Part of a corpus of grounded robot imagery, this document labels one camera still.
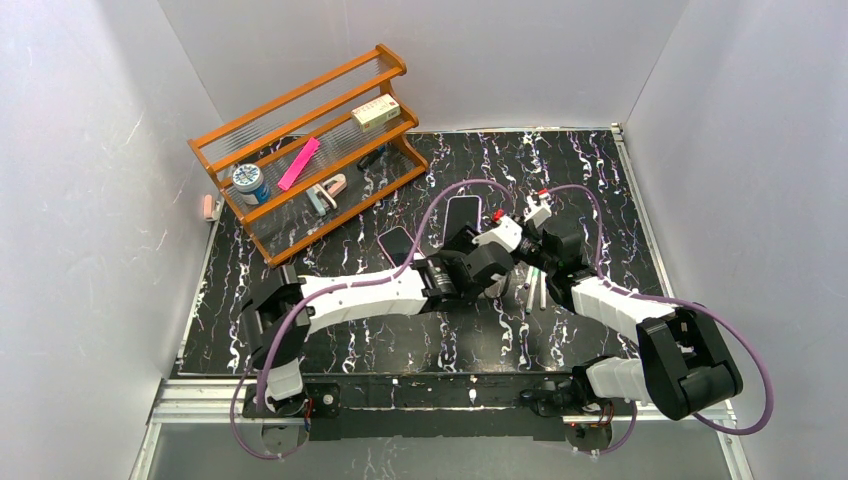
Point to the blue lidded jar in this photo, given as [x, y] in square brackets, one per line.
[249, 181]

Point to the lilac phone case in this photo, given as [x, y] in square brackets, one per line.
[499, 288]

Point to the orange wooden shelf rack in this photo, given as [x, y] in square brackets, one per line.
[271, 136]

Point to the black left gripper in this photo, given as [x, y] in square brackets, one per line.
[460, 240]

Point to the pink eraser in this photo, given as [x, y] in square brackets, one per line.
[208, 207]

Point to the purple capped pen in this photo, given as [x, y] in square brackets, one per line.
[530, 278]

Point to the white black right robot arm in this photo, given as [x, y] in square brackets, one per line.
[683, 364]

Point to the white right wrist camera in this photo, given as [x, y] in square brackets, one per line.
[538, 209]

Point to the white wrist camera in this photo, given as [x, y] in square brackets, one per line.
[538, 209]
[505, 232]

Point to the black smartphone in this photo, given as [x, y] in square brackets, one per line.
[462, 211]

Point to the black base bar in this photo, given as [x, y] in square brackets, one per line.
[426, 405]

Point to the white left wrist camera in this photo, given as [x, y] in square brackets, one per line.
[505, 232]

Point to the pink flat bar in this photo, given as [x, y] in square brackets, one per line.
[298, 165]

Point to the black phone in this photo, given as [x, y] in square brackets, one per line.
[396, 244]

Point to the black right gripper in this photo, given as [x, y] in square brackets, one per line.
[530, 248]

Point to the dark marker on shelf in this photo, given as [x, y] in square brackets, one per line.
[367, 160]

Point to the green tipped white pen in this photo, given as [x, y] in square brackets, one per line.
[530, 299]

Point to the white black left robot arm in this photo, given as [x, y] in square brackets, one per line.
[284, 310]

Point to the cream cardboard box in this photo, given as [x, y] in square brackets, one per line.
[376, 112]

